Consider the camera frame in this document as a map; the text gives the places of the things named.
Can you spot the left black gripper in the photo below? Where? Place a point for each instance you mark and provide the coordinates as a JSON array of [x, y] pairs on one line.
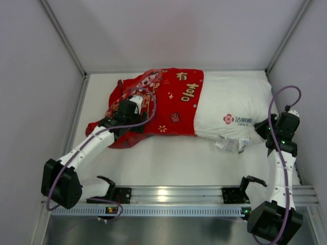
[[140, 123]]

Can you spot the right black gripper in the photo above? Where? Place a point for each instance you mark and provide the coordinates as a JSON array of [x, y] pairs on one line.
[[263, 125]]

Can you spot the red printed pillowcase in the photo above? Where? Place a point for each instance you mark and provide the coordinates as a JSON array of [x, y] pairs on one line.
[[173, 93]]

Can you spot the white pillow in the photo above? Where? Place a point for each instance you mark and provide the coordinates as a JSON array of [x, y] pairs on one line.
[[228, 109]]

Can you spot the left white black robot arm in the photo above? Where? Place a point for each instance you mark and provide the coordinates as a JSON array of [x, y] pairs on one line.
[[60, 180]]

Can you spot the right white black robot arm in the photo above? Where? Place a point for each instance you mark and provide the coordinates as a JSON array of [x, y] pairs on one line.
[[273, 215]]

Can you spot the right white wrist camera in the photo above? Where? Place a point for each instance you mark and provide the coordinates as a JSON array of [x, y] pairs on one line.
[[291, 113]]

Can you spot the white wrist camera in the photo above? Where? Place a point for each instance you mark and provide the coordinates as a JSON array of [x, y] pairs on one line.
[[138, 100], [291, 113]]

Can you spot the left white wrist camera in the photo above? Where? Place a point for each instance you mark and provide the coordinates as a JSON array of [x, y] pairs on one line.
[[138, 100]]

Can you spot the aluminium mounting rail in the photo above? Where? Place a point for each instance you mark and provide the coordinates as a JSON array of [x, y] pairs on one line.
[[303, 195]]

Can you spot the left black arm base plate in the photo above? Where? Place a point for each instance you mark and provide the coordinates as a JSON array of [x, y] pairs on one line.
[[121, 195]]

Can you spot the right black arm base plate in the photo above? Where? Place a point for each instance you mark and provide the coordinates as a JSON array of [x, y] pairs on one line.
[[234, 195]]

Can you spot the slotted grey cable duct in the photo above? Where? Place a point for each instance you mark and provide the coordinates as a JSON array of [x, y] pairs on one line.
[[154, 211]]

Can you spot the right aluminium frame post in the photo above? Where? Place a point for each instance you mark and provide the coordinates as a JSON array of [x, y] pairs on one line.
[[304, 7]]

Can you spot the aluminium frame post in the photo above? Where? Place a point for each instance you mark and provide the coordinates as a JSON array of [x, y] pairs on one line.
[[63, 37], [304, 7]]

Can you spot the left aluminium frame post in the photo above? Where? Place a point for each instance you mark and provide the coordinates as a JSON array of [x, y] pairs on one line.
[[63, 37]]

